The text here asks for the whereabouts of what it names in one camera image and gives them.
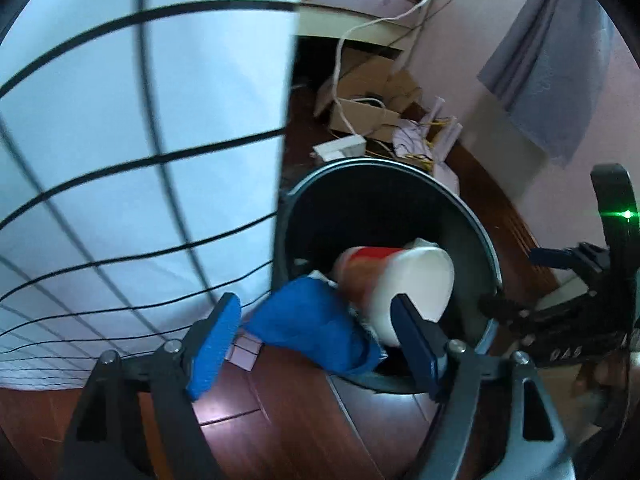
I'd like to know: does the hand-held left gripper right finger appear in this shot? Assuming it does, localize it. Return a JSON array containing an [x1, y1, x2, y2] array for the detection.
[[390, 294, 576, 480]]

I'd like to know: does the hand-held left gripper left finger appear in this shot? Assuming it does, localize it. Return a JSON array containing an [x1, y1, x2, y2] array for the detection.
[[57, 292, 243, 480]]

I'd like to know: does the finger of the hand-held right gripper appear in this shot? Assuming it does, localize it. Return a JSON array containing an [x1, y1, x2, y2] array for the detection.
[[529, 241, 607, 274], [477, 292, 539, 334]]

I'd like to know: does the white paper cup red rim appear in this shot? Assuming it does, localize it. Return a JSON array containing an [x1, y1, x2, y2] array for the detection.
[[332, 240, 456, 349]]

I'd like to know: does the blue cloth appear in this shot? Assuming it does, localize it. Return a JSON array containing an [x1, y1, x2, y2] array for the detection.
[[242, 277, 389, 376]]

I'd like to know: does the black round trash bin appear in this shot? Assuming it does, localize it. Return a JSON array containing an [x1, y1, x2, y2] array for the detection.
[[270, 157, 504, 396]]

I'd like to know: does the person's right hand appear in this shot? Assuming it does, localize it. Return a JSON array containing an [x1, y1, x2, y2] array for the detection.
[[574, 352, 637, 402]]

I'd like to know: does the white power strip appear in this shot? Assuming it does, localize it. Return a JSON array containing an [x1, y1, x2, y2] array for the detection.
[[312, 135, 369, 164]]

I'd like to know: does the grey hanging cloth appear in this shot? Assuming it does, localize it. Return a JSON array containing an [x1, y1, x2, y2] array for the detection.
[[477, 0, 619, 169]]

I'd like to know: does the white black checked sheet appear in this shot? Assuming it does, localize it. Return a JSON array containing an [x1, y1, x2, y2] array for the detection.
[[0, 0, 309, 394]]

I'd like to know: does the open cardboard box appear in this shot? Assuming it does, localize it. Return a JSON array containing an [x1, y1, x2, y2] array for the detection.
[[327, 97, 402, 144]]

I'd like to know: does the flattened cardboard box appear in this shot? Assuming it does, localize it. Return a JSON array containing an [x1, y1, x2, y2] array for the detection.
[[315, 52, 424, 117]]

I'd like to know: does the white power cable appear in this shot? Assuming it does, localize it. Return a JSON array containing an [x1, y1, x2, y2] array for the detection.
[[331, 0, 451, 142]]

